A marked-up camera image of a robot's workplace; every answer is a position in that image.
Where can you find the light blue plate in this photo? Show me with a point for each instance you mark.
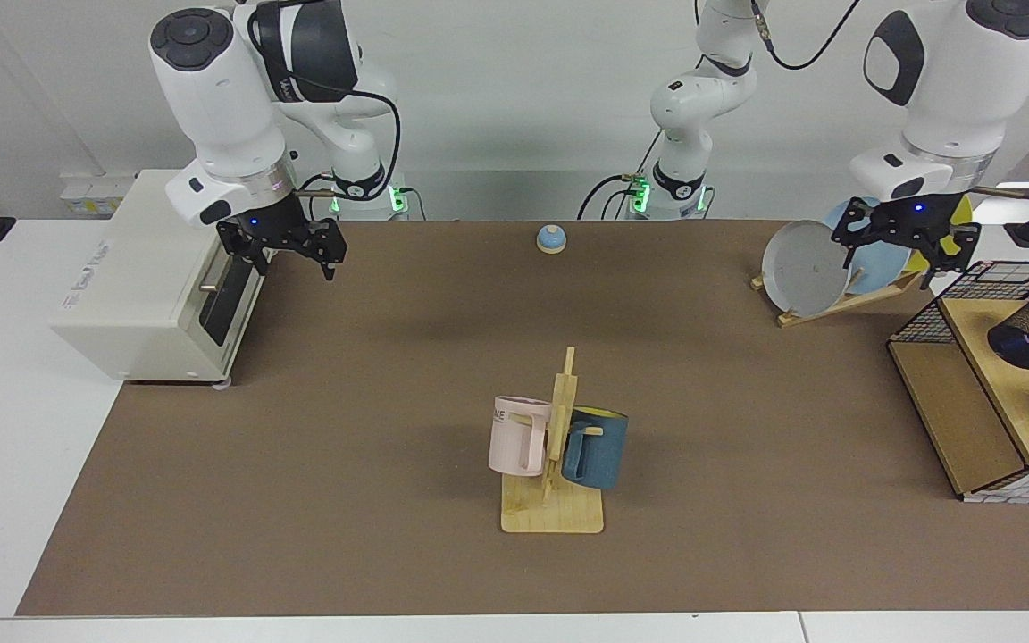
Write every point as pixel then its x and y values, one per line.
pixel 881 268

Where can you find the wooden plate rack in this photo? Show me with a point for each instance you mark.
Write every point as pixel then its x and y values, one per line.
pixel 845 304

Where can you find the grey plate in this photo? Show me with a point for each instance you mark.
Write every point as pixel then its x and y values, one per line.
pixel 800 268

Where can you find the yellow plate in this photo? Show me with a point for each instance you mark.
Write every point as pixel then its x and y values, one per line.
pixel 964 214

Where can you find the pale toaster oven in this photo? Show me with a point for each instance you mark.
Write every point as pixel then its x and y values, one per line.
pixel 148 268

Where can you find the small blue round thing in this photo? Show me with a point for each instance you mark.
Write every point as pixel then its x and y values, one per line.
pixel 551 237

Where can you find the pink cup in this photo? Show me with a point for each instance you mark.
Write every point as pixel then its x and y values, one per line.
pixel 510 442

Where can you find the brown table cloth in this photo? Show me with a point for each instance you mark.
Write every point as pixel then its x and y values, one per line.
pixel 389 536

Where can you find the dark teal cup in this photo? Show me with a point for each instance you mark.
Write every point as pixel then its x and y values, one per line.
pixel 608 451

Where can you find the wooden cup stand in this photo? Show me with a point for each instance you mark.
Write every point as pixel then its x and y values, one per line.
pixel 559 513

